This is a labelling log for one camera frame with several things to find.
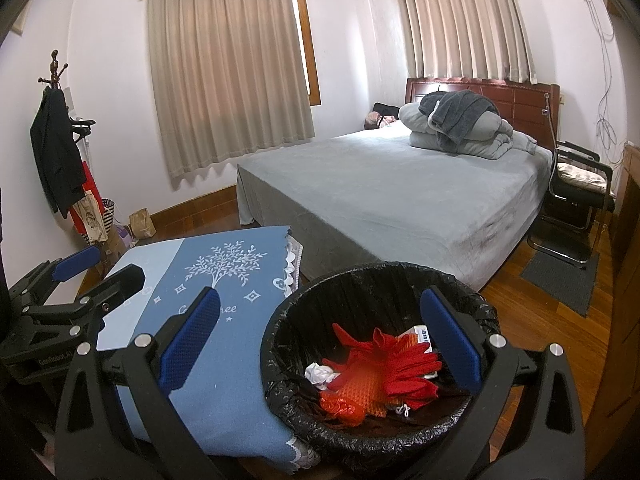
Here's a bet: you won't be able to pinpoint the pink cardboard box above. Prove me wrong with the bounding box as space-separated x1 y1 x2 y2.
400 325 443 383

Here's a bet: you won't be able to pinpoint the wooden coat rack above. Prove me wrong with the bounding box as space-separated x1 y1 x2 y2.
39 50 96 141

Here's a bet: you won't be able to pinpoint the black folding chair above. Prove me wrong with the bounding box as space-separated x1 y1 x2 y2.
527 141 617 267

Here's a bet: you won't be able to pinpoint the wide beige curtain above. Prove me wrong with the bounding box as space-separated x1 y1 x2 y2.
146 0 317 191

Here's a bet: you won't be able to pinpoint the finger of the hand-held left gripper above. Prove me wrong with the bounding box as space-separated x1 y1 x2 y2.
22 263 147 341
7 245 102 311

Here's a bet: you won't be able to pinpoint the brown paper bag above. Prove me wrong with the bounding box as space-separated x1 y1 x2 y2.
129 208 157 238

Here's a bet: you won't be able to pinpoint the grey floor mat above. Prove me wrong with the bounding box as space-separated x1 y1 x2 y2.
521 250 601 317

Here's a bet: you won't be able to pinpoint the wooden window frame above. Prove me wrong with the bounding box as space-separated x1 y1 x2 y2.
292 0 321 107

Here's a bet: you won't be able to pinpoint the beige tote bag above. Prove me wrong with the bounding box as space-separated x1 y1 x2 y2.
72 191 108 245

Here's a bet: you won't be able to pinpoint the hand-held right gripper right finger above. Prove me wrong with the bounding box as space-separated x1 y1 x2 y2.
419 286 587 480

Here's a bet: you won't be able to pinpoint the red cloth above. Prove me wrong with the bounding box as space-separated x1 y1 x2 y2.
322 322 443 401

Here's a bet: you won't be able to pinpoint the beige chair cushion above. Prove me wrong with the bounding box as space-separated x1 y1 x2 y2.
557 162 608 186

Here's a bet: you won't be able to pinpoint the black coat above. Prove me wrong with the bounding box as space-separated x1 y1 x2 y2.
30 86 87 218

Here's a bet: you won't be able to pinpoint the red garment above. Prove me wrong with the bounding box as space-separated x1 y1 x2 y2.
67 162 98 233

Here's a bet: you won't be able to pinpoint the wooden cabinet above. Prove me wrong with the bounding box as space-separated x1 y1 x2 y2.
587 142 640 441

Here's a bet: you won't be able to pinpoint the blue printed tablecloth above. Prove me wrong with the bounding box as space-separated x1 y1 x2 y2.
95 225 321 478

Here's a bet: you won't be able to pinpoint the dark grey towel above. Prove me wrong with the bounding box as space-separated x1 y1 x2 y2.
419 90 501 143

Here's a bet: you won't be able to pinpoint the red plastic bag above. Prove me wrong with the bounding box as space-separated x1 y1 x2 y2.
319 392 366 426

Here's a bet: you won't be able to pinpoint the white paper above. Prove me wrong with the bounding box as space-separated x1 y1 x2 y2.
305 362 335 390

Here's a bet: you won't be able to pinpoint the wooden headboard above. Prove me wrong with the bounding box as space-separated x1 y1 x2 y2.
405 77 561 151

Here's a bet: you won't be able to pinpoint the trash bin with black bag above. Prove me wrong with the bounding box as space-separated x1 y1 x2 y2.
260 261 502 466

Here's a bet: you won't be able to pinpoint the wall cables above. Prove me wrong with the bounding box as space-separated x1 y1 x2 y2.
575 0 621 163

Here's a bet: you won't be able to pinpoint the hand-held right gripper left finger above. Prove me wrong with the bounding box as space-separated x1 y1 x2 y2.
54 286 223 480

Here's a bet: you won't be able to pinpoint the bed with grey sheet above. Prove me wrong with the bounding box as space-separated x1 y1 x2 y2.
236 120 556 293

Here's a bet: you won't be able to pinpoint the narrow beige curtain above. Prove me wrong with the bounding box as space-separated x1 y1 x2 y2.
397 0 537 85

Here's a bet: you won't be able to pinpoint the grey pillows and blanket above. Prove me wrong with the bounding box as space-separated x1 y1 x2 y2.
398 102 538 161

